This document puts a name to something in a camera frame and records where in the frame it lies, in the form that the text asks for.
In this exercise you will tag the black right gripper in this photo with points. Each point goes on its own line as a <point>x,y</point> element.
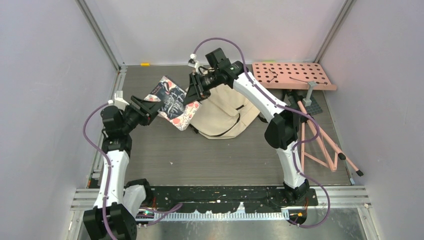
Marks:
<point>196,90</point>

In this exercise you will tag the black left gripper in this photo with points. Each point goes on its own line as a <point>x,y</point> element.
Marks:
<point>146,119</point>

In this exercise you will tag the patterned book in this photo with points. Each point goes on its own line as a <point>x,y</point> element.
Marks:
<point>173,110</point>

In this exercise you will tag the cream canvas backpack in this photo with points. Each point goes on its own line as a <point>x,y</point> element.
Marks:
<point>224,115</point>

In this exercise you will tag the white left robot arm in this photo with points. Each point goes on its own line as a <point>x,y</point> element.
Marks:
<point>113,215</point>

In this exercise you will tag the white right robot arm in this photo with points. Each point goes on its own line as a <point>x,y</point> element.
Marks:
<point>283,122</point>

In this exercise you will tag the pink perforated stand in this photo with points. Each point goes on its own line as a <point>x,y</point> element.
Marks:
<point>294,76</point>

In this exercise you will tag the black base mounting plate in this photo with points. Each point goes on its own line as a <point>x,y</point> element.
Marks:
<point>225,199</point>

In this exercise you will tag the grey bracket on stand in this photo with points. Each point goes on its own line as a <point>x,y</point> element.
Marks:
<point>307,99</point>

